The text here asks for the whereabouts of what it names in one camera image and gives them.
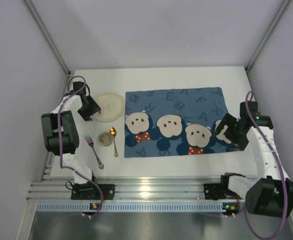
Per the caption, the cream round plate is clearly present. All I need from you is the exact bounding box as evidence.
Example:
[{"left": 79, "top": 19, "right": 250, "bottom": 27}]
[{"left": 93, "top": 92, "right": 125, "bottom": 123}]

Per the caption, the blue cartoon mouse placemat cloth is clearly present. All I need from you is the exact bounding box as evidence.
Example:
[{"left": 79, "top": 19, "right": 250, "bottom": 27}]
[{"left": 124, "top": 87, "right": 232, "bottom": 158}]

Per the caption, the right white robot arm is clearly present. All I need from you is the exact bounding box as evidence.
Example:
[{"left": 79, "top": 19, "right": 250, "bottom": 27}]
[{"left": 213, "top": 101, "right": 293, "bottom": 218}]

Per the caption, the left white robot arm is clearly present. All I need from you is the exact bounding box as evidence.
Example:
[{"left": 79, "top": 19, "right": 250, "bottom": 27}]
[{"left": 41, "top": 80, "right": 102, "bottom": 185}]

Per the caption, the gold spoon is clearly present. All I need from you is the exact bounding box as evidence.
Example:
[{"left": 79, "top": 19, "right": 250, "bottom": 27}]
[{"left": 109, "top": 127, "right": 119, "bottom": 158}]

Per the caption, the small glass cup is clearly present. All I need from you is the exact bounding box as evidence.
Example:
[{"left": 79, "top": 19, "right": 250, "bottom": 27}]
[{"left": 97, "top": 131, "right": 113, "bottom": 147}]

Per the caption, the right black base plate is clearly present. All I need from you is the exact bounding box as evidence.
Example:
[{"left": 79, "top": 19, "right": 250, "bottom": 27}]
[{"left": 203, "top": 183, "right": 242, "bottom": 201}]

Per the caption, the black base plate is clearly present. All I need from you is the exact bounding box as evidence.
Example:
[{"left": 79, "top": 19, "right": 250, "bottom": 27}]
[
  {"left": 203, "top": 183, "right": 242, "bottom": 201},
  {"left": 70, "top": 182, "right": 115, "bottom": 200}
]

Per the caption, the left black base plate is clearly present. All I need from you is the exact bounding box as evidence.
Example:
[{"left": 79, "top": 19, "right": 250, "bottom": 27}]
[{"left": 70, "top": 182, "right": 115, "bottom": 200}]

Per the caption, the aluminium mounting rail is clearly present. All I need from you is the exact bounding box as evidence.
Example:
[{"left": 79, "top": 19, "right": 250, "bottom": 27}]
[{"left": 27, "top": 176, "right": 262, "bottom": 201}]

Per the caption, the left aluminium frame post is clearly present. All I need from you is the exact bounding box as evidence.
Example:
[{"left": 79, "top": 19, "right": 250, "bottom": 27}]
[{"left": 22, "top": 0, "right": 71, "bottom": 76}]

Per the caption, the aluminium frame post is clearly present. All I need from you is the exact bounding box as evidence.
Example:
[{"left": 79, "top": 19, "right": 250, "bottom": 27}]
[
  {"left": 22, "top": 0, "right": 71, "bottom": 76},
  {"left": 245, "top": 0, "right": 293, "bottom": 72}
]

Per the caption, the slotted grey cable duct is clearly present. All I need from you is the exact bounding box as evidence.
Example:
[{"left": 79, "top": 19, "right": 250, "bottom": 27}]
[{"left": 36, "top": 202, "right": 240, "bottom": 214}]

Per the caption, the right aluminium frame post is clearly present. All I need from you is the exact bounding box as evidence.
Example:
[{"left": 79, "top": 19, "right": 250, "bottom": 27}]
[{"left": 245, "top": 0, "right": 293, "bottom": 72}]

